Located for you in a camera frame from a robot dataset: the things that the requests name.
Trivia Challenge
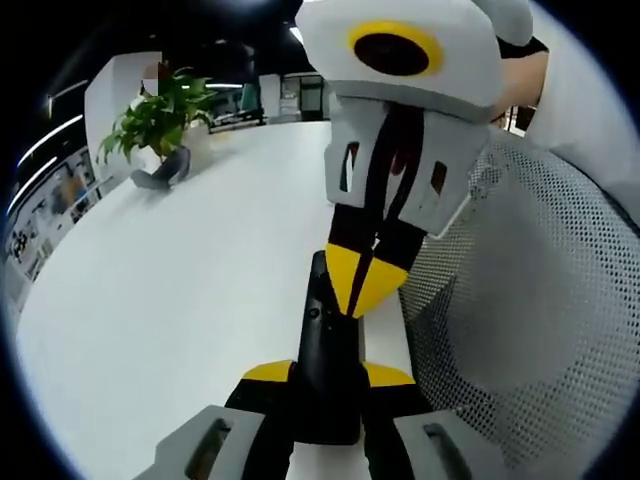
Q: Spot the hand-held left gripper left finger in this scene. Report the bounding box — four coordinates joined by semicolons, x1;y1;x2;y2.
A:
149;358;302;480

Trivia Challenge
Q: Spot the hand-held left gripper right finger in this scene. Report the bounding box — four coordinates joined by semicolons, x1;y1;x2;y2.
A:
358;362;507;480

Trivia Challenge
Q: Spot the black remote control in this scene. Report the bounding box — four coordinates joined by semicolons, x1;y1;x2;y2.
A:
296;249;370;447

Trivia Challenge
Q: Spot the grey mesh office chair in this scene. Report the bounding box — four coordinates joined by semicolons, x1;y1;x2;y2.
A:
398;137;637;480

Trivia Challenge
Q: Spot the small doll with grey legs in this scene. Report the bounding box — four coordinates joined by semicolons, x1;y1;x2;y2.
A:
130;146;194;191

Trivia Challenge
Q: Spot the green potted plant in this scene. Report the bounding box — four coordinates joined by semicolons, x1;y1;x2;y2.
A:
97;66;220;167

